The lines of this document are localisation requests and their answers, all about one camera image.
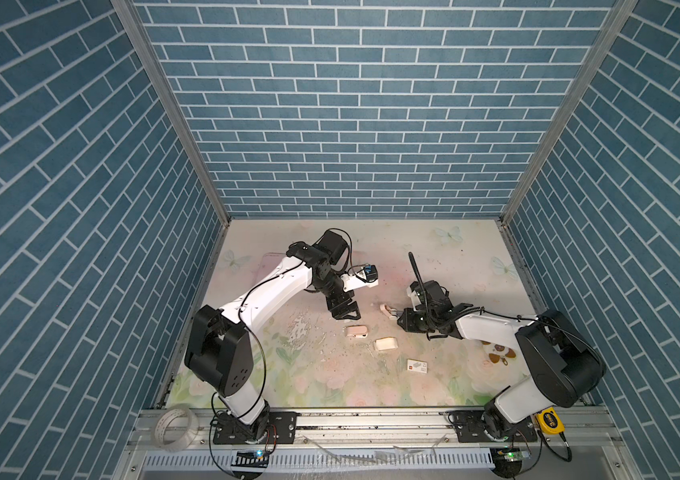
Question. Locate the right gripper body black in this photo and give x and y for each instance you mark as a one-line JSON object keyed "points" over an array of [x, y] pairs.
{"points": [[414, 320]]}

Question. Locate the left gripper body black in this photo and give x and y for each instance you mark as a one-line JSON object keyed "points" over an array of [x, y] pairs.
{"points": [[332, 287]]}

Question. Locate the white staple box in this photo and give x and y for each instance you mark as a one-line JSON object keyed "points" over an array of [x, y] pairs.
{"points": [[417, 366]]}

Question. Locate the staple box tray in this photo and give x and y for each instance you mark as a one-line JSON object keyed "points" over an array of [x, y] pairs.
{"points": [[386, 344]]}

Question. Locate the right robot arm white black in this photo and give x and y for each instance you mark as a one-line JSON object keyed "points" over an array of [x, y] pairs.
{"points": [[562, 366]]}

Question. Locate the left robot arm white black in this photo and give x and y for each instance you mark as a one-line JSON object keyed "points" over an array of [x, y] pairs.
{"points": [[219, 349]]}

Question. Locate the yellow tape measure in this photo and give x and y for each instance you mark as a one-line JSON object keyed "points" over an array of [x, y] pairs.
{"points": [[549, 422]]}

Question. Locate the clear tape roll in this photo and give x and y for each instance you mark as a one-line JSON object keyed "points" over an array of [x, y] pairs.
{"points": [[176, 429]]}

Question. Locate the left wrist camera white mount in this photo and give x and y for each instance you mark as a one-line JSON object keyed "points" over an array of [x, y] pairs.
{"points": [[360, 276]]}

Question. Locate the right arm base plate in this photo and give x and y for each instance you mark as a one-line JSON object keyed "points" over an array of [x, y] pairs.
{"points": [[476, 426]]}

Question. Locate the white slotted cable duct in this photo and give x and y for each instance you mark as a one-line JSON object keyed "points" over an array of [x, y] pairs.
{"points": [[308, 460]]}

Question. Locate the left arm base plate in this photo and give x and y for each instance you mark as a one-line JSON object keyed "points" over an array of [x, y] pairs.
{"points": [[272, 427]]}

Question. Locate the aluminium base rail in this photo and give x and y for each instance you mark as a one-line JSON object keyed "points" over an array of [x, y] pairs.
{"points": [[388, 427]]}

